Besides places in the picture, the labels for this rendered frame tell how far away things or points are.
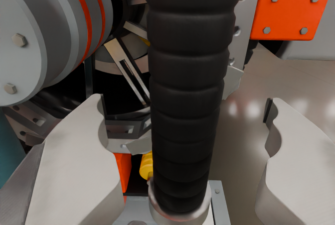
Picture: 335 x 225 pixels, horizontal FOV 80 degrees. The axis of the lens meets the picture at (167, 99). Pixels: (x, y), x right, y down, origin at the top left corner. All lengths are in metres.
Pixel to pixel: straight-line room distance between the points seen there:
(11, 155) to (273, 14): 0.42
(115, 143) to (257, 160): 1.01
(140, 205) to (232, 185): 0.53
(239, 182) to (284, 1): 0.97
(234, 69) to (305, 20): 0.11
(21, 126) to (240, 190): 0.96
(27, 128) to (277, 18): 0.47
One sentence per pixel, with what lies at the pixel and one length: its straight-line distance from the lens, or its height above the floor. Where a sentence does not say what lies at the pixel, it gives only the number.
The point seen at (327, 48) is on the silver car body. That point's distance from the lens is 0.53.
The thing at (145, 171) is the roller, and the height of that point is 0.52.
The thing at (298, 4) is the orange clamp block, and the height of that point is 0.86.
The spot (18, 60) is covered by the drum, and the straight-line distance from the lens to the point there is 0.20.
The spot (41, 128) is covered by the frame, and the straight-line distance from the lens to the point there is 0.49.
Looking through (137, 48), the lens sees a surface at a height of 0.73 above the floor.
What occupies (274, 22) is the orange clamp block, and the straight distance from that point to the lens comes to 0.33.
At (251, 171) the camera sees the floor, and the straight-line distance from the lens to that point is 1.24.
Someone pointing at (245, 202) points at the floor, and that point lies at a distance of 1.11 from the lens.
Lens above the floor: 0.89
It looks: 31 degrees down
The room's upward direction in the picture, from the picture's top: 1 degrees clockwise
